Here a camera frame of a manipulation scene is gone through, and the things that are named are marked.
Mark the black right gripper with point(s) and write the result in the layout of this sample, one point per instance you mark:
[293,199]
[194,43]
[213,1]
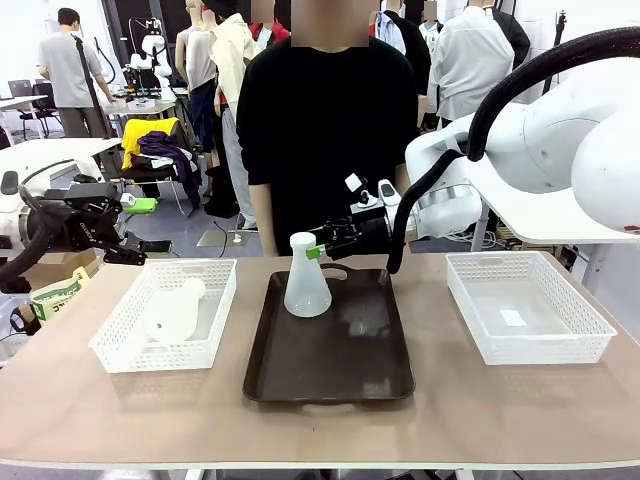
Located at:
[372,232]

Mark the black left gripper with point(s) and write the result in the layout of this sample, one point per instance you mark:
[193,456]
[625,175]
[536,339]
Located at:
[92,220]

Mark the translucent plastic conical flask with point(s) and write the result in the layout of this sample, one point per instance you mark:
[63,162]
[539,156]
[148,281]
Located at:
[172,315]
[306,285]

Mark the person's right forearm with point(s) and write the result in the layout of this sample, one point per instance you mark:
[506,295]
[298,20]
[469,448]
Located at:
[261,210]

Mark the person's left forearm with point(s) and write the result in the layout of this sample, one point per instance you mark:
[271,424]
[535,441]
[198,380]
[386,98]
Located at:
[401,177]

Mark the person's right hand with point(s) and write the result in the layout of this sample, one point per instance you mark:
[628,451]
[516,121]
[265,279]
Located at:
[271,247]

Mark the metal chair with clothes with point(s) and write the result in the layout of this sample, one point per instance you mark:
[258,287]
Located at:
[150,177]

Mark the purple garment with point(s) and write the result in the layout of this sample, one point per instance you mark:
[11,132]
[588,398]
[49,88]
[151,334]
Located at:
[167,147]

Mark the brown cardboard box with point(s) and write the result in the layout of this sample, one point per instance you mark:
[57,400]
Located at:
[55,262]

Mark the yellow garment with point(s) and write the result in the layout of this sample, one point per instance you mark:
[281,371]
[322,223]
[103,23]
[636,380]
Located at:
[132,135]

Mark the person in black shirt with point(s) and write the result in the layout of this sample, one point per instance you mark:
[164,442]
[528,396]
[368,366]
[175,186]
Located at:
[325,140]

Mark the white and green bag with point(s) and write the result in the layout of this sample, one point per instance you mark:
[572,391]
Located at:
[55,295]

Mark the white perforated plastic basket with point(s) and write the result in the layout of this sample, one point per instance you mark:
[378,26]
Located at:
[590,340]
[220,300]

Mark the dark brown plastic tray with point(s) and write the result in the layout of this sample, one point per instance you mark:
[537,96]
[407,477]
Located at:
[327,350]

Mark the background work table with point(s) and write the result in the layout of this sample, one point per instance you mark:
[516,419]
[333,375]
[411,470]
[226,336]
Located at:
[145,106]

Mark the black tripod stand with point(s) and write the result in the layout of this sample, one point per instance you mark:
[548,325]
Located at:
[92,95]
[552,60]

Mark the black office chair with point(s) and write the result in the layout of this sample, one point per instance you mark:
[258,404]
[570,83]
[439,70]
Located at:
[42,107]

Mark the person in grey shirt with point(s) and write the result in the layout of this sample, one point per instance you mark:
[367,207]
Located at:
[67,70]

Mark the mannequin with grey tank top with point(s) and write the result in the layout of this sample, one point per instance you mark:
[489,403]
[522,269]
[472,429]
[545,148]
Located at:
[197,60]

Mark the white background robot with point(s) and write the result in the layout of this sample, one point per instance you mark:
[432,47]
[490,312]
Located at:
[150,50]

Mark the mannequin with blue shirt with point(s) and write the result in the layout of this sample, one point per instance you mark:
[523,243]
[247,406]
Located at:
[405,45]

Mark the mannequin with white shirt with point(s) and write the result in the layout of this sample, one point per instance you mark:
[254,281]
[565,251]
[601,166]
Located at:
[470,65]

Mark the mannequin with black jacket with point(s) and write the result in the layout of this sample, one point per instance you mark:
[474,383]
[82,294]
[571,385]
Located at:
[515,35]

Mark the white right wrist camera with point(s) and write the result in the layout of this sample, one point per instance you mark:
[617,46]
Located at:
[387,192]

